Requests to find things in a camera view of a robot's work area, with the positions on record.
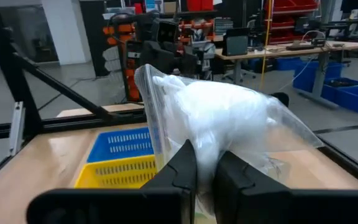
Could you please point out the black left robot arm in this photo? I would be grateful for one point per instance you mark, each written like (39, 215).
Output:
(157, 56)

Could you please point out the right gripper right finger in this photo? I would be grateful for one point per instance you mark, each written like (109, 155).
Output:
(259, 205)

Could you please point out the orange black machine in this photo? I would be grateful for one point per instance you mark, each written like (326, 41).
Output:
(132, 84)

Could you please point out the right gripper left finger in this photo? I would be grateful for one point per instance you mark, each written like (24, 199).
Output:
(166, 205)

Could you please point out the yellow plastic basket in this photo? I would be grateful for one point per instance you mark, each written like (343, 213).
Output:
(120, 172)

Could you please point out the silver metal bracket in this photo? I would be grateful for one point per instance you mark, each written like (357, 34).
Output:
(16, 130)

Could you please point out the blue plastic basket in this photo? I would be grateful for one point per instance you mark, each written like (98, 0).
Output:
(120, 146)

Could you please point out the dark desk monitor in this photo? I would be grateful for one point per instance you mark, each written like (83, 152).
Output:
(235, 45)

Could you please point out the wooden office desk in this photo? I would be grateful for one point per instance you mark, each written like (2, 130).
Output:
(353, 46)

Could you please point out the bag of white cotton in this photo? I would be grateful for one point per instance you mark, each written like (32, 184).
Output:
(216, 115)

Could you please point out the red bin shelving rack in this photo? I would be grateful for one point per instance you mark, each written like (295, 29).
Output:
(291, 4)

